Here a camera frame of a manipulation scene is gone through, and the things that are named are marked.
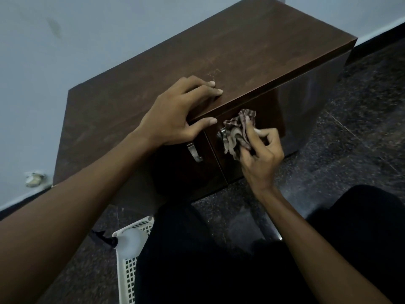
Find white spray bottle black trigger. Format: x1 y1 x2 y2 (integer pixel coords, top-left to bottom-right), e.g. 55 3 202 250
91 228 150 256

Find white plastic lattice basket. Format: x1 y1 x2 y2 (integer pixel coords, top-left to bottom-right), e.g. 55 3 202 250
112 215 155 304

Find white plaster lump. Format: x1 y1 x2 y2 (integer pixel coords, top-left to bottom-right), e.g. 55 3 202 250
24 170 49 188

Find person's right hand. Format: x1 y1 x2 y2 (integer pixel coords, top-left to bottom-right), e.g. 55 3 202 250
239 115 285 194

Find person's right forearm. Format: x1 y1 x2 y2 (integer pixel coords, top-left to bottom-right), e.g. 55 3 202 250
253 185 393 304

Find striped brown cleaning cloth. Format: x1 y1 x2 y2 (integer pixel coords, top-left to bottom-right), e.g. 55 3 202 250
217 108 257 161

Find person's left hand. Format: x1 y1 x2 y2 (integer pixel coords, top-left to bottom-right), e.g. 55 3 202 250
135 76 224 148

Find dark wooden table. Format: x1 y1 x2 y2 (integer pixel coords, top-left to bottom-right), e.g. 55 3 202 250
52 0 358 188

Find person's black trousers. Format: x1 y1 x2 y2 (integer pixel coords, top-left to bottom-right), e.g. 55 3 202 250
135 184 405 304

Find person's left forearm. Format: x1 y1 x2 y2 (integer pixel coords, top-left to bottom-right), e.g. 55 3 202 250
0 129 159 304

